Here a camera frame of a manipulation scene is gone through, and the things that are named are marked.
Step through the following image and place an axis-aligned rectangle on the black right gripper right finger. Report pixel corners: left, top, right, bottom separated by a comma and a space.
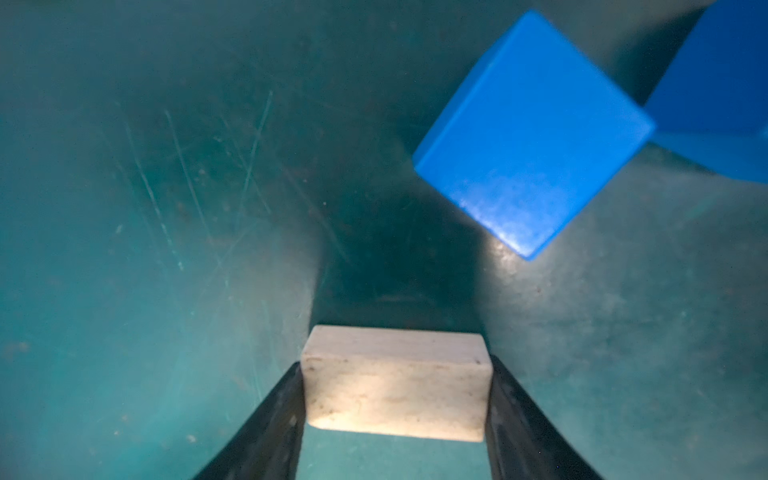
485, 356, 602, 480

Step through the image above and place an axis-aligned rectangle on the blue cube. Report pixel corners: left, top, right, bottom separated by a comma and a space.
413, 10, 656, 260
645, 0, 767, 183

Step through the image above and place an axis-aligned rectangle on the tan wood block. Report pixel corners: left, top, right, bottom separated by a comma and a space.
300, 325, 493, 442

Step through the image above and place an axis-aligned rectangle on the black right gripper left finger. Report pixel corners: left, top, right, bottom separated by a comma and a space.
193, 362, 306, 480

